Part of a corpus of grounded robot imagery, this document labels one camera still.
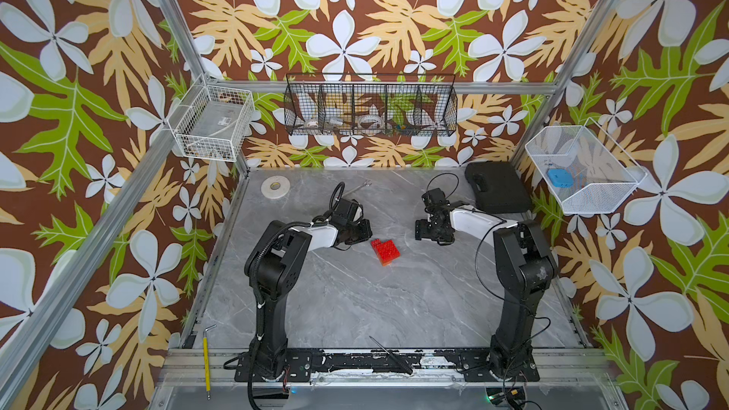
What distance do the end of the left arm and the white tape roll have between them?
1.27 feet

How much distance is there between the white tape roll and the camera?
44.7 inches

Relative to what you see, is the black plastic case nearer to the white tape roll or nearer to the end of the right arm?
the end of the right arm

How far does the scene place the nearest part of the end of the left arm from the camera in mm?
817

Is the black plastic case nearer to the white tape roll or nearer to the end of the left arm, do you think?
the end of the left arm

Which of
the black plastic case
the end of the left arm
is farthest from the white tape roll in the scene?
the black plastic case

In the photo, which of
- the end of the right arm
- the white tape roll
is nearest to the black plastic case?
the end of the right arm
